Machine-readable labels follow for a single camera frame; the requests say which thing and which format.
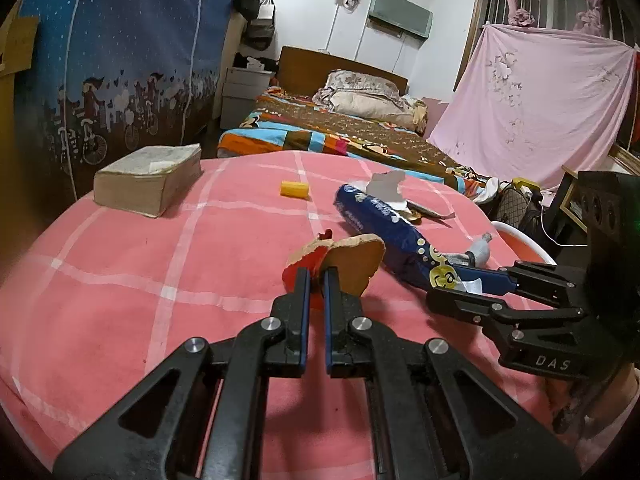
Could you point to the yellow power strip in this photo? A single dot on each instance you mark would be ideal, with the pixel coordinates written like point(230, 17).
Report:
point(525, 185)

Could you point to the blue printed fabric wardrobe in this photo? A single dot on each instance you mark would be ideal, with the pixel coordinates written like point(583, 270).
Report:
point(135, 50)

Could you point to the thick worn book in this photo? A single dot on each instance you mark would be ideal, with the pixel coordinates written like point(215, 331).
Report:
point(150, 175)

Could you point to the brown patterned handbag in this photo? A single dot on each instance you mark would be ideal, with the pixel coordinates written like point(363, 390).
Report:
point(512, 207)

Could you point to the blue snack wrapper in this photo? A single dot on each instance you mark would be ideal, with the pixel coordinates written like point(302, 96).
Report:
point(385, 225)

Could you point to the grey tote bag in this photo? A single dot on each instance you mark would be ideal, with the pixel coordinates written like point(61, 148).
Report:
point(261, 25)

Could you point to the crumpled grey tube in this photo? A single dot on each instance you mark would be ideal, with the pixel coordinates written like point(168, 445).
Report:
point(481, 250)

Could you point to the floral pillow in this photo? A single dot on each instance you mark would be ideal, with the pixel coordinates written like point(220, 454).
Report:
point(365, 95)

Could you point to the colourful patchwork bed blanket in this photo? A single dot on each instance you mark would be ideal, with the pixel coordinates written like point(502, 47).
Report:
point(360, 135)

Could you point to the small yellow block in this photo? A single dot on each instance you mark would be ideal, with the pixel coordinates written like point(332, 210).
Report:
point(294, 189)

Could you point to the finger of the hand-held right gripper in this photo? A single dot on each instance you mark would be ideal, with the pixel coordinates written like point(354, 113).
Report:
point(460, 305)
point(540, 280)

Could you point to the red basin with white rim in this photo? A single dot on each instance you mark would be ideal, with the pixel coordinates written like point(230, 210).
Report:
point(525, 242)

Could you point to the wooden bed headboard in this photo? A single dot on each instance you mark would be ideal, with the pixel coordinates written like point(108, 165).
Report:
point(305, 70)

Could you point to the grey wall panel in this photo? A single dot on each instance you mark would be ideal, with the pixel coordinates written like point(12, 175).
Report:
point(400, 14)

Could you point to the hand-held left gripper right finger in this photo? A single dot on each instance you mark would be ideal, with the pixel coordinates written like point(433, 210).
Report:
point(330, 310)

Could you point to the brown cardboard piece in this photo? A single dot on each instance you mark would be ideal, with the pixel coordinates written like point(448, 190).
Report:
point(17, 45)

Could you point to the torn white foil wrapper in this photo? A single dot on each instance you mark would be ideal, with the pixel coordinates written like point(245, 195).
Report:
point(387, 185)

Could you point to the hanging pink sheet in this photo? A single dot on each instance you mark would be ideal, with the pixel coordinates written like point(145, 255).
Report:
point(540, 105)

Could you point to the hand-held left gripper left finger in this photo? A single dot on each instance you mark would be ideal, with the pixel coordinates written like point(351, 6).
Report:
point(302, 310)

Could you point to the wooden desk with shelf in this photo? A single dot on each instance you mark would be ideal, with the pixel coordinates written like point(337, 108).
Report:
point(620, 157)

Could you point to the browned red apple piece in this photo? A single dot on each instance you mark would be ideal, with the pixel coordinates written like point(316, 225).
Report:
point(352, 265)

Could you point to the white nightstand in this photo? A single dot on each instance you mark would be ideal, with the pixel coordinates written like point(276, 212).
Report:
point(242, 95)

